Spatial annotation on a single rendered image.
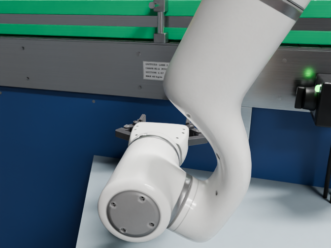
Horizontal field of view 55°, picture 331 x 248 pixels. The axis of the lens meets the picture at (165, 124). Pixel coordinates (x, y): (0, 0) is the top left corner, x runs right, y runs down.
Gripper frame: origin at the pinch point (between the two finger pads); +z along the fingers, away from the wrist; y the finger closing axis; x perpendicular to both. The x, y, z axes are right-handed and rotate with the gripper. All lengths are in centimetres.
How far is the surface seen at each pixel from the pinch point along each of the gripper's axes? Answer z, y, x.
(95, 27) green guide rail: 11.9, -17.8, 17.8
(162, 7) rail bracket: 6.3, -2.1, 22.3
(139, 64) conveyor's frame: 8.6, -7.0, 10.4
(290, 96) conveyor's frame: 3.3, 24.5, 6.4
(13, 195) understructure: 20, -49, -33
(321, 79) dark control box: -2.9, 27.5, 11.1
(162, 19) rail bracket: 7.2, -2.0, 20.0
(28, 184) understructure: 19, -43, -28
